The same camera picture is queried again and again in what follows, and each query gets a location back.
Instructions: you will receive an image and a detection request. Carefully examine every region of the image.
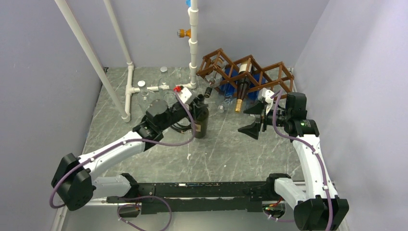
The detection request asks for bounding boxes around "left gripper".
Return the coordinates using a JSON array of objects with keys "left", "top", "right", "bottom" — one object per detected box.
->
[{"left": 158, "top": 97, "right": 208, "bottom": 131}]

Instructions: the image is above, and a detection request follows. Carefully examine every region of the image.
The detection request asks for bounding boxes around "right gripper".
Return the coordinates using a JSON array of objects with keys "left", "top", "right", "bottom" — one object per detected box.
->
[{"left": 238, "top": 100, "right": 291, "bottom": 139}]

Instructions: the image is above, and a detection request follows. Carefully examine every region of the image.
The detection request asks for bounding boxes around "dark green wine bottle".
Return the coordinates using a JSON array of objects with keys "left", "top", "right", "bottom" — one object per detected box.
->
[{"left": 191, "top": 107, "right": 209, "bottom": 139}]

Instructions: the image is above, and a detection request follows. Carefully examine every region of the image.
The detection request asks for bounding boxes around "clear glass bottle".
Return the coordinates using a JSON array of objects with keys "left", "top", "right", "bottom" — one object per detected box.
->
[
  {"left": 157, "top": 66, "right": 177, "bottom": 103},
  {"left": 137, "top": 80, "right": 159, "bottom": 112}
]

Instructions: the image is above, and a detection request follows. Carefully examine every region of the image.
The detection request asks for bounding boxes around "brown gold-capped wine bottle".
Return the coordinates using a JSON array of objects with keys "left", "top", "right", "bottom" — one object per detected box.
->
[{"left": 235, "top": 61, "right": 253, "bottom": 113}]

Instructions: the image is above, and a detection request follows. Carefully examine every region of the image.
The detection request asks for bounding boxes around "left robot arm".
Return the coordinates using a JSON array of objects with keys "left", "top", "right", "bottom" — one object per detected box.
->
[{"left": 49, "top": 91, "right": 207, "bottom": 211}]

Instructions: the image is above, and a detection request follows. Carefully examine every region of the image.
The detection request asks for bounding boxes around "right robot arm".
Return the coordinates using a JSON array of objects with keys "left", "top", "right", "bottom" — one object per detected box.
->
[{"left": 238, "top": 88, "right": 349, "bottom": 231}]

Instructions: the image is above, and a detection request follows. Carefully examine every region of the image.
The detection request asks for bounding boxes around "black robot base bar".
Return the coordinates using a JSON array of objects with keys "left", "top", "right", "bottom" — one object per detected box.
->
[{"left": 106, "top": 181, "right": 280, "bottom": 215}]

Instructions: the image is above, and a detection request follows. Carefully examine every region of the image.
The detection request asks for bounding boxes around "dark bottle black cap left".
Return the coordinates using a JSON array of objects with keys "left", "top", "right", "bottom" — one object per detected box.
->
[{"left": 204, "top": 70, "right": 222, "bottom": 98}]

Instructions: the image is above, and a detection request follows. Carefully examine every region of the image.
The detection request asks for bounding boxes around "blue label clear bottle left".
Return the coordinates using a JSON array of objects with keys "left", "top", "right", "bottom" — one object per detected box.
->
[{"left": 217, "top": 83, "right": 236, "bottom": 113}]

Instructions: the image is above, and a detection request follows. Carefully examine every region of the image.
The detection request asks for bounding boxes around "brown wooden wine rack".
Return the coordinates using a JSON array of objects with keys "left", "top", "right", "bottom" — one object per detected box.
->
[{"left": 197, "top": 48, "right": 294, "bottom": 99}]

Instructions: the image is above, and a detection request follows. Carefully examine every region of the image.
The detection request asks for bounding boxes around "orange valve fitting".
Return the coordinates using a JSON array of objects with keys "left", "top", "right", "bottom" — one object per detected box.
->
[{"left": 177, "top": 29, "right": 191, "bottom": 39}]

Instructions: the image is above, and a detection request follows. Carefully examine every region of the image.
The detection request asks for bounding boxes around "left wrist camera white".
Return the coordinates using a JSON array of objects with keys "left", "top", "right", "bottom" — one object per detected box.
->
[{"left": 173, "top": 85, "right": 194, "bottom": 104}]

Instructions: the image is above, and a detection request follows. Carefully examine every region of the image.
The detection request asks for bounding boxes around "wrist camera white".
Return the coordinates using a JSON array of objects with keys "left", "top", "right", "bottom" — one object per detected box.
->
[
  {"left": 173, "top": 85, "right": 194, "bottom": 104},
  {"left": 257, "top": 88, "right": 276, "bottom": 114}
]

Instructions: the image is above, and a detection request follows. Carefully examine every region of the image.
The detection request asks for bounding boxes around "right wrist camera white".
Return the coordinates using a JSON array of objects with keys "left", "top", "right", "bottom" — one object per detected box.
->
[{"left": 257, "top": 88, "right": 276, "bottom": 114}]

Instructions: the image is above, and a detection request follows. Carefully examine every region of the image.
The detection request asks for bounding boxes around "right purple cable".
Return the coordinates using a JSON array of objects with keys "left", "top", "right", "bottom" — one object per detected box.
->
[{"left": 263, "top": 89, "right": 335, "bottom": 231}]

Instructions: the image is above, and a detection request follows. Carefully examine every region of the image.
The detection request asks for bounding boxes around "purple cable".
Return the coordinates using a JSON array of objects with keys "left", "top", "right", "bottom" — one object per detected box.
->
[
  {"left": 49, "top": 90, "right": 197, "bottom": 231},
  {"left": 263, "top": 89, "right": 335, "bottom": 231}
]

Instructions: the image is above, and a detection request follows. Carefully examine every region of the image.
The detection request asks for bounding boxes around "white PVC pipe frame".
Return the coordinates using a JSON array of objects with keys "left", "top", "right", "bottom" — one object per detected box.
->
[{"left": 55, "top": 0, "right": 199, "bottom": 123}]

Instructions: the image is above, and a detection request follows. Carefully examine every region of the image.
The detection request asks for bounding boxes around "aluminium rail frame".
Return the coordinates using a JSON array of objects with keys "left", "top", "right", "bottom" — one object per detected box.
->
[{"left": 51, "top": 181, "right": 348, "bottom": 231}]

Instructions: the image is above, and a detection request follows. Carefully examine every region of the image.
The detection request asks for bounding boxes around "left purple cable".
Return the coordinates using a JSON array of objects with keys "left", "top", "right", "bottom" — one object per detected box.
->
[{"left": 49, "top": 90, "right": 197, "bottom": 231}]

